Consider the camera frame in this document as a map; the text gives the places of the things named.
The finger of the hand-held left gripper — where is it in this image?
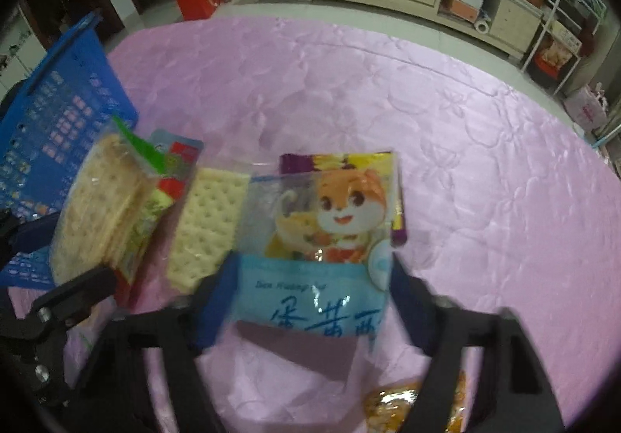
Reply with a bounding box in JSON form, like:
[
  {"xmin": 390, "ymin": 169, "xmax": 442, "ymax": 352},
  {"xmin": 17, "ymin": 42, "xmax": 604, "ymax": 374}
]
[
  {"xmin": 0, "ymin": 207, "xmax": 37, "ymax": 269},
  {"xmin": 31, "ymin": 265, "xmax": 118, "ymax": 328}
]

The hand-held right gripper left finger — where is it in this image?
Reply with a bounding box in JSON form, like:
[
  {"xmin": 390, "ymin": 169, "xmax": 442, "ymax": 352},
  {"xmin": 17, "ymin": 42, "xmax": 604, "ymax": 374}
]
[{"xmin": 78, "ymin": 256, "xmax": 241, "ymax": 433}]

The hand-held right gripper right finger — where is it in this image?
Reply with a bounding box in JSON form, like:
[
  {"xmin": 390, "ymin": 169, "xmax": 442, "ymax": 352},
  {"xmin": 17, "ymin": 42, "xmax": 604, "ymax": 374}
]
[{"xmin": 387, "ymin": 251, "xmax": 567, "ymax": 433}]

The clear cracker packet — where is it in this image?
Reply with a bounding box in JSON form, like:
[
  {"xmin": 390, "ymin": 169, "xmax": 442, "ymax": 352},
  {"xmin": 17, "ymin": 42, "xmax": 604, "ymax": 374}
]
[{"xmin": 166, "ymin": 165, "xmax": 253, "ymax": 296}]

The purple snack packet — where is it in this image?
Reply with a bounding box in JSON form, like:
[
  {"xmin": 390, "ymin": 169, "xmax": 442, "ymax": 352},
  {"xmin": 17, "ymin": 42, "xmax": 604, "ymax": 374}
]
[{"xmin": 279, "ymin": 150, "xmax": 409, "ymax": 248}]

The green-topped cracker packet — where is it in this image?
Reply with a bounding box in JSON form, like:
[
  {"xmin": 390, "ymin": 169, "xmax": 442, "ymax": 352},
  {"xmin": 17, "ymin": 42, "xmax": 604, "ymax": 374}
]
[{"xmin": 50, "ymin": 117, "xmax": 168, "ymax": 289}]

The blue cartoon pastry packet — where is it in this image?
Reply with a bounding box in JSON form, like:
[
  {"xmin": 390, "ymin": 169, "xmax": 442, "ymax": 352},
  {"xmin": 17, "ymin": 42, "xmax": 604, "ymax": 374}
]
[{"xmin": 232, "ymin": 151, "xmax": 404, "ymax": 349}]

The orange clear snack packet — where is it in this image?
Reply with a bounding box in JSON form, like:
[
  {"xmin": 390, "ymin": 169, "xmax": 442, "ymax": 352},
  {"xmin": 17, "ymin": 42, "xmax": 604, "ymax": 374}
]
[{"xmin": 364, "ymin": 371, "xmax": 467, "ymax": 433}]

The blue plastic basket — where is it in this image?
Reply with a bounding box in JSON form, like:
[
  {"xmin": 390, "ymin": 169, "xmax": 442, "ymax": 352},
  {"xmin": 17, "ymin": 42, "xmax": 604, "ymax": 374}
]
[{"xmin": 0, "ymin": 10, "xmax": 140, "ymax": 289}]

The pink quilted blanket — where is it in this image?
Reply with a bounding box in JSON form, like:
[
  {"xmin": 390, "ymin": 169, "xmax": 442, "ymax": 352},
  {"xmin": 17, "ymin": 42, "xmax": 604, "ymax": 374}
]
[{"xmin": 0, "ymin": 13, "xmax": 621, "ymax": 433}]

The pink plastic bag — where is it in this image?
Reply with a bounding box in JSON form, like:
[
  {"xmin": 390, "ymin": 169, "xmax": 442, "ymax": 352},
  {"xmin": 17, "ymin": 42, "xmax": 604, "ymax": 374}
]
[{"xmin": 564, "ymin": 83, "xmax": 611, "ymax": 134}]

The printed gift box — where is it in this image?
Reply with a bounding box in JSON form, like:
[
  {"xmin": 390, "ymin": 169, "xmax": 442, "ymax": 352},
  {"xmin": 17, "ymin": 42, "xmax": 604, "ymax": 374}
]
[{"xmin": 535, "ymin": 36, "xmax": 582, "ymax": 71}]

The orange box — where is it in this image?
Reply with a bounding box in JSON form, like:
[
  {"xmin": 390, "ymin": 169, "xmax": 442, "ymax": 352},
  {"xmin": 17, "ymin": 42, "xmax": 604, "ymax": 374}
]
[{"xmin": 441, "ymin": 0, "xmax": 482, "ymax": 22}]

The white metal rack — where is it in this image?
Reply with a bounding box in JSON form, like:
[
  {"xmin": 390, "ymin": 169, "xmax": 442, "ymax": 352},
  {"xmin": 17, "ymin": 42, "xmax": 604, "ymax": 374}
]
[{"xmin": 523, "ymin": 0, "xmax": 608, "ymax": 95}]

